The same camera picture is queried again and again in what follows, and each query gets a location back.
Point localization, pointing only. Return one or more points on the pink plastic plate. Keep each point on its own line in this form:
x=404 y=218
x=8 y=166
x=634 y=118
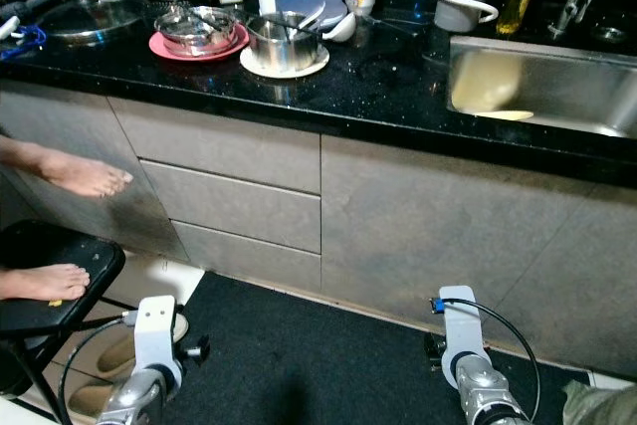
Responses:
x=159 y=47

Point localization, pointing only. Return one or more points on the beige slipper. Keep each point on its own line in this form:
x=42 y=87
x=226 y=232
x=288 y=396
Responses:
x=95 y=405
x=119 y=355

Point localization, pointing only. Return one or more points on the grey cabinet drawer front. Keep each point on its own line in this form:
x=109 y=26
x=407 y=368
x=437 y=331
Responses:
x=249 y=261
x=234 y=208
x=219 y=144

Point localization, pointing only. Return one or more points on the black floor mat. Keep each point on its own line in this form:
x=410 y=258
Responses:
x=318 y=365

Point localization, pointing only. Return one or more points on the black stool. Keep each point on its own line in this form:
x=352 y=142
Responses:
x=80 y=241

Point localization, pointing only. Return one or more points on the bare human foot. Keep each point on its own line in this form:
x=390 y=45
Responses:
x=50 y=284

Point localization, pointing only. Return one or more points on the stainless steel sink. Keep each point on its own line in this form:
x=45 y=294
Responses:
x=557 y=87

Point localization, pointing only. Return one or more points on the small steel pot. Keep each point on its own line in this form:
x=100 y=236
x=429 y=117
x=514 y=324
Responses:
x=284 y=49

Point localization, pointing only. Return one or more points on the wide steel bowl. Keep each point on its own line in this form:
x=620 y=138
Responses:
x=194 y=35

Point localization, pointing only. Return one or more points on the glass pot lid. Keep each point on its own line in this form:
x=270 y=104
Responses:
x=95 y=19

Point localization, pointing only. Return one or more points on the steel spoon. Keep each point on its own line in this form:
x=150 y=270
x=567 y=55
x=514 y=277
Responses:
x=311 y=17

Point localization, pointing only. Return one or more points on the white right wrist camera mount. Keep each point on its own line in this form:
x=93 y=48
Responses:
x=458 y=325

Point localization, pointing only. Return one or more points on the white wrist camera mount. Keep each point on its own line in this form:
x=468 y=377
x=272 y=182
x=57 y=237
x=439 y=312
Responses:
x=458 y=325
x=157 y=330

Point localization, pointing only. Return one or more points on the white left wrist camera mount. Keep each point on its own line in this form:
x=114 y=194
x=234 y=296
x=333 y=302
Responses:
x=157 y=330

